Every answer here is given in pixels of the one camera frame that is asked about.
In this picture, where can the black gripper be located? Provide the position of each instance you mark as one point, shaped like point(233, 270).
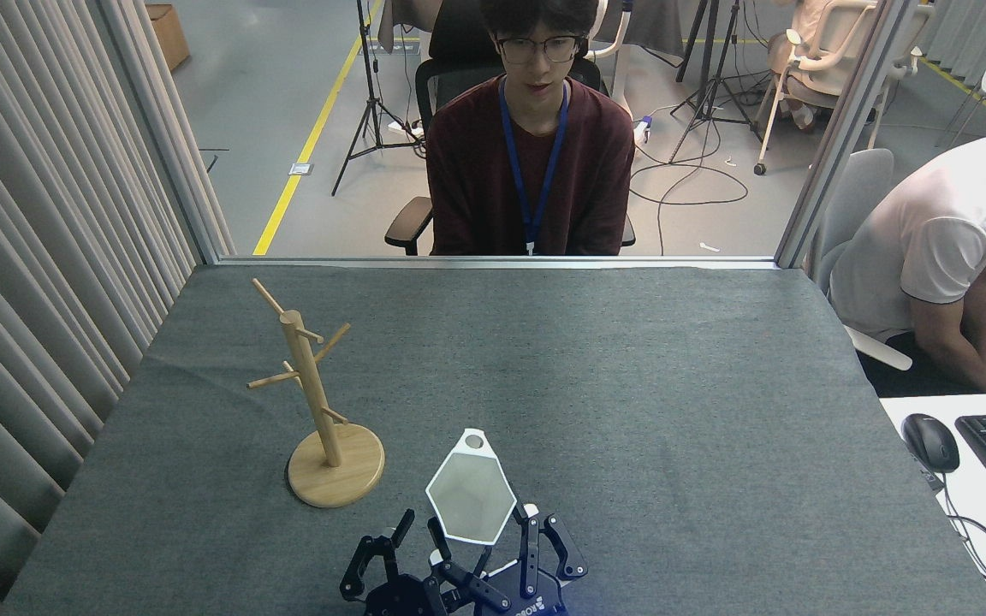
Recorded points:
point(403, 599)
point(544, 603)

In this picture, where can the white hexagonal cup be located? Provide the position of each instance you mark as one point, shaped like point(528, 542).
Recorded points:
point(469, 505)

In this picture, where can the wooden cup rack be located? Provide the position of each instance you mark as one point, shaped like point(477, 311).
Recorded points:
point(335, 479)

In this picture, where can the grey felt table cloth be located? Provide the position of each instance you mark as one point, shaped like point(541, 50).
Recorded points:
point(630, 385)

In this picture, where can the silver floor socket plate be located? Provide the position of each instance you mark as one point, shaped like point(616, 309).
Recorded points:
point(300, 168)

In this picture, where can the black office chair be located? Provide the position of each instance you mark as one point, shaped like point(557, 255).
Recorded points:
point(442, 85)

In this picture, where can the black computer mouse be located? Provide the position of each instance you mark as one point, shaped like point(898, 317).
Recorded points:
point(929, 441)

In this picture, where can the black tripod stand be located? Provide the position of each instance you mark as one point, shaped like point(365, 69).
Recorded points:
point(366, 51)
point(719, 60)

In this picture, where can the beige pleated curtain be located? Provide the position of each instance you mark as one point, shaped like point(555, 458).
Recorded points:
point(31, 214)

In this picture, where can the black framed glasses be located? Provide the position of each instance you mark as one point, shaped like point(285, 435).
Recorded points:
point(560, 49)

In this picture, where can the white moulded chair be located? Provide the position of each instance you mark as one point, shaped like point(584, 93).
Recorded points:
point(852, 188)

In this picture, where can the brown cardboard box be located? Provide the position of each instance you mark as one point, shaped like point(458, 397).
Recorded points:
point(169, 34)

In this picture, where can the person in white shirt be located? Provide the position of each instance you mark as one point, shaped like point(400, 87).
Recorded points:
point(929, 231)

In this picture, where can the white wheeled office chair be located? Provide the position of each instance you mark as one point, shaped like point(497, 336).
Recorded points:
point(835, 51)

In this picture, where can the silver frame rail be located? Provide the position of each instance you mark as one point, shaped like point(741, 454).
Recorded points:
point(544, 262)

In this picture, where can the silver frame post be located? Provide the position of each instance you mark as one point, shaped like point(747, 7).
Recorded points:
point(848, 128)

